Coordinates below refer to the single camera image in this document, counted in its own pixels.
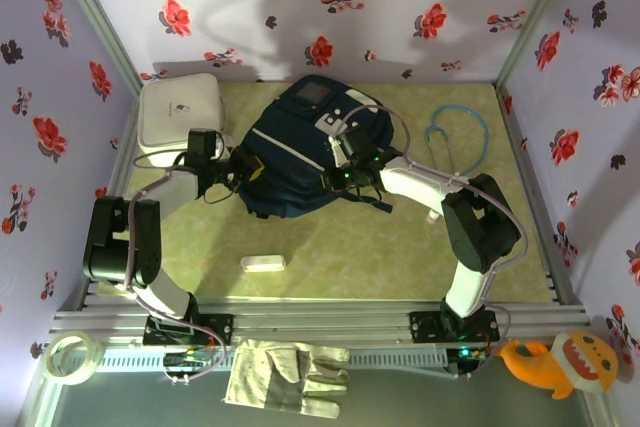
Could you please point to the aluminium right corner post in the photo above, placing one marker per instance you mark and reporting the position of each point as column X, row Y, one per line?
column 537, row 17

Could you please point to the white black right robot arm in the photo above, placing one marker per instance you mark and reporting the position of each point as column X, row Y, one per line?
column 415, row 182

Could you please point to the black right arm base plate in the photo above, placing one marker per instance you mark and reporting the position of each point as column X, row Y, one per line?
column 425, row 327

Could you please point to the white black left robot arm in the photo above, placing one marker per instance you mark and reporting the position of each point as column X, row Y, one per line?
column 170, row 192

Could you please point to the grey canvas work glove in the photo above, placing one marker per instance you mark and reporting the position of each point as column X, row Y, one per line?
column 260, row 377

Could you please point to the small white oblong case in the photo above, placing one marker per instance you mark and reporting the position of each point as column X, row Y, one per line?
column 262, row 263

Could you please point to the aluminium right side rail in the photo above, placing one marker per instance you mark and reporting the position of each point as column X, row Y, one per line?
column 525, row 162

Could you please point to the aluminium corner post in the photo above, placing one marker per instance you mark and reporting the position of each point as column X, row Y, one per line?
column 95, row 17
column 537, row 17

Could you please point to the orange shark plush toy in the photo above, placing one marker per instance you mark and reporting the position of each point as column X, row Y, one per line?
column 550, row 367

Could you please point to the small white bottle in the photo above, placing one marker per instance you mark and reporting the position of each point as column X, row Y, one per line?
column 432, row 217

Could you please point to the aluminium front frame rail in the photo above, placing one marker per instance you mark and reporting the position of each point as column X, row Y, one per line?
column 325, row 319

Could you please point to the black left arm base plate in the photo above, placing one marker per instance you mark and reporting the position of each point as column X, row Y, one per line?
column 220, row 327

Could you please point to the light blue tubing loop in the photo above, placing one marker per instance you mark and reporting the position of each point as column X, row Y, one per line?
column 487, row 139

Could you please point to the aluminium left side rail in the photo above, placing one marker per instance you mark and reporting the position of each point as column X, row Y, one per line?
column 125, row 147

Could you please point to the aluminium left corner post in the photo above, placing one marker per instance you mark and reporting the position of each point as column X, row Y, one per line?
column 95, row 17

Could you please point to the white square storage case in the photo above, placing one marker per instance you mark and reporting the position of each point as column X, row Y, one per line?
column 175, row 107

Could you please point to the navy blue backpack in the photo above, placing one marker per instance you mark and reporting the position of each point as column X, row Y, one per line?
column 290, row 162

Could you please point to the clear tape roll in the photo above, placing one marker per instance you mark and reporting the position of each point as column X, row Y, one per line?
column 75, row 381

